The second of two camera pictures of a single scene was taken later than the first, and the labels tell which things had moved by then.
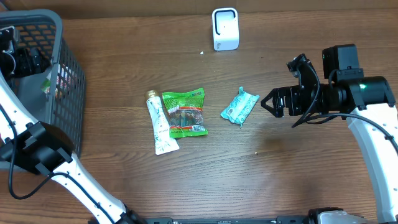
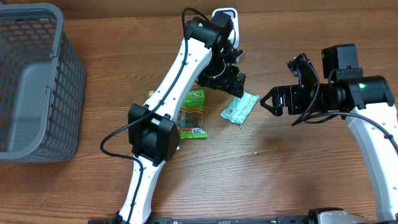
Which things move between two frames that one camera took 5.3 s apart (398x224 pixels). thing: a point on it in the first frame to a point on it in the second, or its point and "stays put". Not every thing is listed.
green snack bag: [185, 113] stays put
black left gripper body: [23, 65] to [222, 77]
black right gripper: [278, 102] stays put
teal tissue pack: [240, 107] stays put
